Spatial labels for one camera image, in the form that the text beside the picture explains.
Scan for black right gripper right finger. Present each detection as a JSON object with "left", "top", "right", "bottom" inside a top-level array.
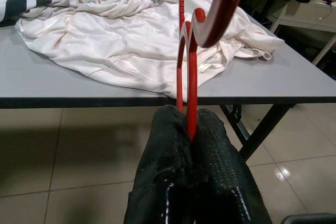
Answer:
[{"left": 191, "top": 108, "right": 273, "bottom": 224}]

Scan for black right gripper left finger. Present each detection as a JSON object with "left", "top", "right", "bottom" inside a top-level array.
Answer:
[{"left": 124, "top": 104, "right": 195, "bottom": 224}]

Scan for red plastic hanger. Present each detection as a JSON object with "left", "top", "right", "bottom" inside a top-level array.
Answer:
[{"left": 176, "top": 0, "right": 251, "bottom": 143}]

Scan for black folding table legs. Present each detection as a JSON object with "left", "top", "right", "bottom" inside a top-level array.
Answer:
[{"left": 219, "top": 104, "right": 297, "bottom": 162}]

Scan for large cream white garment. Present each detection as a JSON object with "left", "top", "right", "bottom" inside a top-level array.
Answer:
[{"left": 14, "top": 0, "right": 286, "bottom": 99}]

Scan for white side table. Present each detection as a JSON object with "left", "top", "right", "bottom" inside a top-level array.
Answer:
[{"left": 266, "top": 0, "right": 336, "bottom": 65}]

